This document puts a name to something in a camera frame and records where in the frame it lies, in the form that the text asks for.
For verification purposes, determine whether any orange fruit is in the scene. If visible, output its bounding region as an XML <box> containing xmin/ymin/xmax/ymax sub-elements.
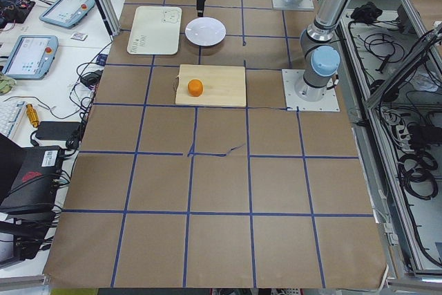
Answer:
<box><xmin>187</xmin><ymin>79</ymin><xmax>204</xmax><ymax>97</ymax></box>

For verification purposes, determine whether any cream bear tray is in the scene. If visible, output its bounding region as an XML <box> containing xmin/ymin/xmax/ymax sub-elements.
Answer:
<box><xmin>127</xmin><ymin>6</ymin><xmax>182</xmax><ymax>55</ymax></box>

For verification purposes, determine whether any white round plate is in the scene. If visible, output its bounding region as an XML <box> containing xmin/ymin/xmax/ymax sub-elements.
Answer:
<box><xmin>184</xmin><ymin>17</ymin><xmax>227</xmax><ymax>46</ymax></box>

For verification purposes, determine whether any wooden cutting board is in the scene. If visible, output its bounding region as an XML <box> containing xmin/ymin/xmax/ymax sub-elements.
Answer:
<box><xmin>175</xmin><ymin>64</ymin><xmax>247</xmax><ymax>107</ymax></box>

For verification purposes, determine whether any upper teach pendant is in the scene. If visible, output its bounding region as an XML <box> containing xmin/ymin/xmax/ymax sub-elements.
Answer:
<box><xmin>39</xmin><ymin>0</ymin><xmax>95</xmax><ymax>28</ymax></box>

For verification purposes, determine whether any teach pendant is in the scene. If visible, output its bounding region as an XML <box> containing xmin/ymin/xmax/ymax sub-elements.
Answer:
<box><xmin>3</xmin><ymin>35</ymin><xmax>59</xmax><ymax>80</ymax></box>
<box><xmin>39</xmin><ymin>0</ymin><xmax>95</xmax><ymax>28</ymax></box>

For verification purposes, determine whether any lower teach pendant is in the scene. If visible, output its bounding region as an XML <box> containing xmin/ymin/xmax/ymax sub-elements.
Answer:
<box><xmin>3</xmin><ymin>35</ymin><xmax>59</xmax><ymax>80</ymax></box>

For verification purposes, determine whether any black power adapter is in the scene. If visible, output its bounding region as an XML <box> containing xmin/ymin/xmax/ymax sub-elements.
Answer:
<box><xmin>35</xmin><ymin>121</ymin><xmax>80</xmax><ymax>141</ymax></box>

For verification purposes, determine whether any gold metal cylinder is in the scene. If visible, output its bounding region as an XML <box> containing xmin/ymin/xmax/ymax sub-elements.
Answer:
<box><xmin>26</xmin><ymin>104</ymin><xmax>40</xmax><ymax>128</ymax></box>

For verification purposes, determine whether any white keyboard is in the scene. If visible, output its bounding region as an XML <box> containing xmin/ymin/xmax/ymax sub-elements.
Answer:
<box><xmin>0</xmin><ymin>101</ymin><xmax>26</xmax><ymax>139</ymax></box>

